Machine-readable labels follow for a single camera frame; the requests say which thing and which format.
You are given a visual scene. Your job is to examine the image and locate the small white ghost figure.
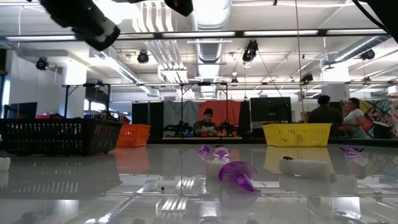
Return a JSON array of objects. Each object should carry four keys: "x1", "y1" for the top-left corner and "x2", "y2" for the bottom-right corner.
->
[
  {"x1": 0, "y1": 156, "x2": 12, "y2": 172},
  {"x1": 278, "y1": 156, "x2": 332, "y2": 180},
  {"x1": 205, "y1": 157, "x2": 231, "y2": 181}
]

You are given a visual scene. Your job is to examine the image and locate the overhead rig light bar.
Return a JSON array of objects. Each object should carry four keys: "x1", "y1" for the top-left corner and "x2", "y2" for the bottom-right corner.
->
[{"x1": 0, "y1": 28, "x2": 389, "y2": 43}]

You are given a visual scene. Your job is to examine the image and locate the grey curtain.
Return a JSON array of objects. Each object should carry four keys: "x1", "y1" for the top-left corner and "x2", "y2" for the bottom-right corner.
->
[{"x1": 163, "y1": 100, "x2": 200, "y2": 128}]

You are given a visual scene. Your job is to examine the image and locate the orange curtain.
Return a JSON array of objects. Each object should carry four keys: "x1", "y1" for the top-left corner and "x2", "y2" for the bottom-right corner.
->
[{"x1": 198, "y1": 100, "x2": 242, "y2": 127}]

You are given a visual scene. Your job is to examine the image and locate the black partition panel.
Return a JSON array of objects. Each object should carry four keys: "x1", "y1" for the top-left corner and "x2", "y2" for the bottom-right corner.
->
[{"x1": 132, "y1": 101, "x2": 164, "y2": 139}]

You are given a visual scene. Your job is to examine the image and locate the person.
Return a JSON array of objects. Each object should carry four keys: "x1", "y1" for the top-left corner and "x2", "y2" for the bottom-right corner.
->
[
  {"x1": 307, "y1": 95, "x2": 345, "y2": 138},
  {"x1": 341, "y1": 97, "x2": 369, "y2": 139},
  {"x1": 192, "y1": 108, "x2": 220, "y2": 138}
]

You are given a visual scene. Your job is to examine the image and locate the black background monitor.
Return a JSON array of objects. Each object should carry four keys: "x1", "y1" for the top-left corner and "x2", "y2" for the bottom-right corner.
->
[
  {"x1": 2, "y1": 101, "x2": 38, "y2": 119},
  {"x1": 249, "y1": 96, "x2": 293, "y2": 130}
]

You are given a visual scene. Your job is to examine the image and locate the orange plastic basket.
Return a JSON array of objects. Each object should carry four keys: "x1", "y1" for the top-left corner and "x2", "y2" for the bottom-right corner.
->
[{"x1": 115, "y1": 123, "x2": 152, "y2": 148}]

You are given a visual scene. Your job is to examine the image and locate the yellow plastic basket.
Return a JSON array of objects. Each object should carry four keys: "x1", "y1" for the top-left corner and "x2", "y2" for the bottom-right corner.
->
[{"x1": 262, "y1": 123, "x2": 333, "y2": 147}]

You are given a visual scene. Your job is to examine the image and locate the black plastic basket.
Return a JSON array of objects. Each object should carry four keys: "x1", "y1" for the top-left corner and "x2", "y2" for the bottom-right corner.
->
[{"x1": 0, "y1": 117, "x2": 124, "y2": 157}]

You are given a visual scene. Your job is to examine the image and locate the colourful patterned fabric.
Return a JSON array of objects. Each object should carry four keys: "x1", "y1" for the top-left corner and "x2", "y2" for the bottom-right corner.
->
[{"x1": 340, "y1": 98, "x2": 398, "y2": 139}]

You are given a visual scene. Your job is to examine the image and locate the black bin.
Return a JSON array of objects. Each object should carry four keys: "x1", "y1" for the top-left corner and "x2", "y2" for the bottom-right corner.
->
[{"x1": 372, "y1": 121, "x2": 391, "y2": 140}]

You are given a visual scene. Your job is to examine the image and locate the silver ceiling air duct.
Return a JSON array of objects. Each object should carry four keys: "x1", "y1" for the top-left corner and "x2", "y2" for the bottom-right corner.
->
[
  {"x1": 334, "y1": 34, "x2": 392, "y2": 63},
  {"x1": 189, "y1": 0, "x2": 233, "y2": 100}
]

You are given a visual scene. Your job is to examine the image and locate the thin hanging cable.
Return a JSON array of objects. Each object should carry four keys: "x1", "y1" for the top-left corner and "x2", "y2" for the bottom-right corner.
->
[{"x1": 294, "y1": 0, "x2": 304, "y2": 122}]

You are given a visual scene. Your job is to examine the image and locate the black background rig frame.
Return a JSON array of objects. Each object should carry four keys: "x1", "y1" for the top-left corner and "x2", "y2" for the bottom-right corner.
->
[{"x1": 62, "y1": 81, "x2": 229, "y2": 138}]

